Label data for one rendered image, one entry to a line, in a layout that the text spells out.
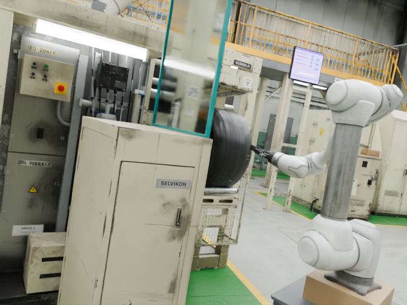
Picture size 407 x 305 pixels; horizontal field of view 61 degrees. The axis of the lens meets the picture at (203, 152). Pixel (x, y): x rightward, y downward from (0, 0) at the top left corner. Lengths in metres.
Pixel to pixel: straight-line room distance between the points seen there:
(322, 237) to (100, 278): 0.84
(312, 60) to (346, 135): 5.02
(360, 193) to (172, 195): 5.83
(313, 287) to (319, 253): 0.27
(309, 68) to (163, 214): 5.27
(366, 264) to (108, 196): 1.06
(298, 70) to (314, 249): 5.04
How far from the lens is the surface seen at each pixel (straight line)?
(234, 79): 2.69
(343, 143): 1.42
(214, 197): 2.27
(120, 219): 1.29
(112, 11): 2.34
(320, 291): 1.63
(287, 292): 1.68
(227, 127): 2.17
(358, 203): 7.00
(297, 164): 1.83
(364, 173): 6.93
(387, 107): 1.55
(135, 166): 1.26
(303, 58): 6.30
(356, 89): 1.40
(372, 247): 1.60
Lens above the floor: 1.32
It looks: 5 degrees down
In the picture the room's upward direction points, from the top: 9 degrees clockwise
